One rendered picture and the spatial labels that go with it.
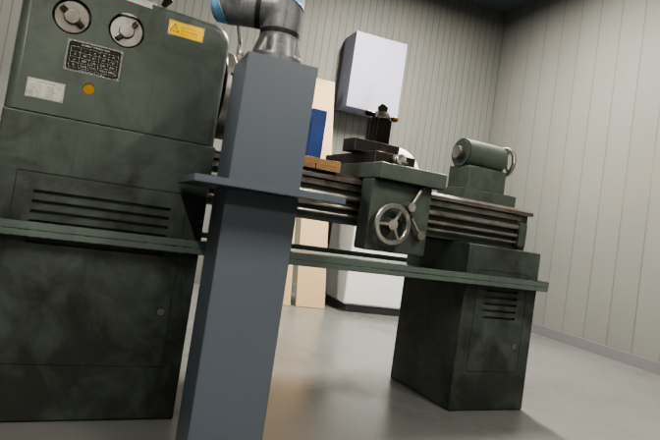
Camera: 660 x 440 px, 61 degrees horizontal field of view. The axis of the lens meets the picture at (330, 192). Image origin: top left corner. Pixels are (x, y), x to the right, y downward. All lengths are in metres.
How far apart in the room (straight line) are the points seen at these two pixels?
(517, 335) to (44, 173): 1.92
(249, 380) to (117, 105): 0.88
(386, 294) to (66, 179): 3.32
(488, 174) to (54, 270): 1.80
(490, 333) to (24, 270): 1.75
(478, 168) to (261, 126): 1.32
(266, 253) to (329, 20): 4.16
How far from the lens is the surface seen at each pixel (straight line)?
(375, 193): 2.08
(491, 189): 2.66
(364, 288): 4.60
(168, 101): 1.83
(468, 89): 6.09
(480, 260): 2.42
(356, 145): 2.19
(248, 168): 1.52
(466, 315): 2.42
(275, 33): 1.65
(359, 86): 5.19
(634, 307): 4.61
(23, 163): 1.79
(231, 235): 1.52
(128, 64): 1.83
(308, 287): 4.53
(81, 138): 1.79
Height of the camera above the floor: 0.68
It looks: 3 degrees up
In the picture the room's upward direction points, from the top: 8 degrees clockwise
